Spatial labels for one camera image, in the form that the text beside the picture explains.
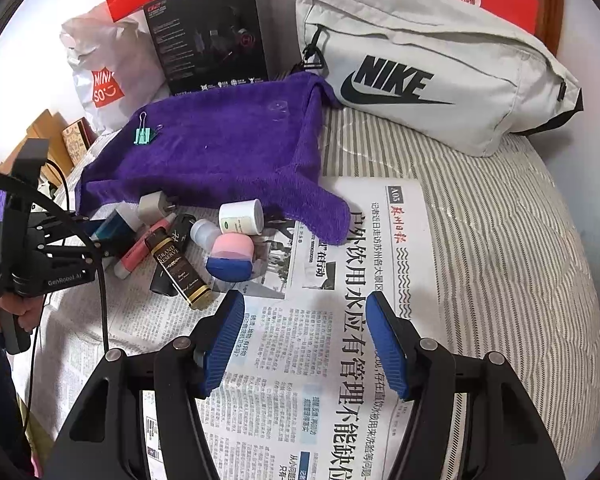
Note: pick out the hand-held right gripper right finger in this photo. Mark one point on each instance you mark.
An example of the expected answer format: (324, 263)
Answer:
(387, 340)

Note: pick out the wooden picture frame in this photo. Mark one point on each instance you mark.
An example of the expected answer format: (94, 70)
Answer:
(77, 141)

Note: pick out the pink highlighter pen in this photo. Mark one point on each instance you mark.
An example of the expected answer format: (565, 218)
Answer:
(137, 252)

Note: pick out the person's left hand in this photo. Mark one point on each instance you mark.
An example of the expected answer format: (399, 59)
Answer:
(30, 316)

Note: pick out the wooden board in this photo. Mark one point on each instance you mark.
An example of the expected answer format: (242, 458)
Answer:
(40, 127)

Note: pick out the grey waist bag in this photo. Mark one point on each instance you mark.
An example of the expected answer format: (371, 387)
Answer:
(430, 50)

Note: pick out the dark gold-labelled tube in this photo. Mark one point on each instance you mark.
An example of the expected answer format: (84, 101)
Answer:
(180, 270)

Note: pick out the purple towel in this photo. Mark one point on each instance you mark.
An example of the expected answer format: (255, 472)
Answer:
(220, 160)

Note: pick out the green binder clip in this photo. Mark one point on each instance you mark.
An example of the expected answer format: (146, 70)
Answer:
(144, 135)

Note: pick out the brown wooden headboard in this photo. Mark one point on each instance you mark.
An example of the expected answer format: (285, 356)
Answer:
(550, 10)

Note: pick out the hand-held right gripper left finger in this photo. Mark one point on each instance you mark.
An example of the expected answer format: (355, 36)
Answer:
(225, 340)

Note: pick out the black lighter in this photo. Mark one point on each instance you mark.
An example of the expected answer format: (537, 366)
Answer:
(161, 284)

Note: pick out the white charger plug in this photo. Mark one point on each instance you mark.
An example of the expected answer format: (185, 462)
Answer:
(152, 205)

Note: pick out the black headphone box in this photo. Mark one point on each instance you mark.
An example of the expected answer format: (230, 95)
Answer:
(205, 35)

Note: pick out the pink and blue eraser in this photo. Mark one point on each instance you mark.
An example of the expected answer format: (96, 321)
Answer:
(230, 257)

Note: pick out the newspaper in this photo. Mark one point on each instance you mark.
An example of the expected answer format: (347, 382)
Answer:
(330, 310)

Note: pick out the small white bottle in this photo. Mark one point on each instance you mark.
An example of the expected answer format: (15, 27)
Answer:
(204, 234)

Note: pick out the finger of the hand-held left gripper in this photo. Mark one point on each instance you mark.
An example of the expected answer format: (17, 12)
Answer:
(55, 222)
(75, 254)

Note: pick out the clear plastic disc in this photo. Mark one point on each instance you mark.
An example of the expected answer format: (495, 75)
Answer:
(278, 109)

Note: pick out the white plastic shopping bag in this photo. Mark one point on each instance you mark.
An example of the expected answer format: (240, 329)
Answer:
(115, 50)

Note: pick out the blue and white tube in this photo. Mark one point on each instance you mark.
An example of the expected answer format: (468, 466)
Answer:
(117, 225)

